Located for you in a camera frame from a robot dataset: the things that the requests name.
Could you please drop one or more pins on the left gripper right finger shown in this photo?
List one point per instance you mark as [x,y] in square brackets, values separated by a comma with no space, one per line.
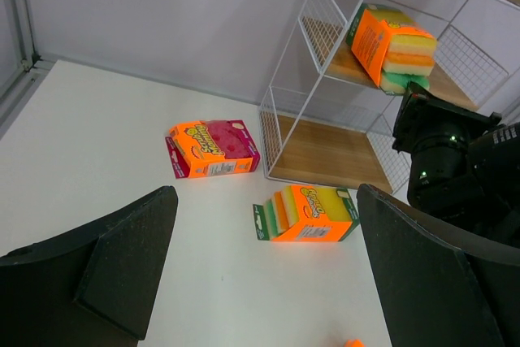
[438,285]

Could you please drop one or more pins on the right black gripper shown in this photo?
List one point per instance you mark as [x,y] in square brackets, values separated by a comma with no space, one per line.
[428,127]

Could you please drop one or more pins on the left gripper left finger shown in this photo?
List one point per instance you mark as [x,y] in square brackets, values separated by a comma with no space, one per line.
[94,285]

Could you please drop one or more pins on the yellow sponge pack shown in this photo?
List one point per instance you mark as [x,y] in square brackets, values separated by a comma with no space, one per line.
[392,49]

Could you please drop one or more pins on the orange green sponge pack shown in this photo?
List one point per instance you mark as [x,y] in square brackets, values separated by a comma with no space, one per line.
[306,213]

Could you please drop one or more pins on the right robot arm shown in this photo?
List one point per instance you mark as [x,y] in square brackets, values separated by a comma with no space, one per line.
[464,165]

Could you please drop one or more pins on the orange flat scrub box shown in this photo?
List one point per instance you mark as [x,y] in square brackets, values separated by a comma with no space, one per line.
[353,343]

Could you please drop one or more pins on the pink orange sponge box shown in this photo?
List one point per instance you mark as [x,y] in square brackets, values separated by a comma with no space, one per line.
[200,149]

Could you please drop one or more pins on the white wire wooden shelf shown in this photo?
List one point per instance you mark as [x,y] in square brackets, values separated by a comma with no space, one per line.
[328,113]

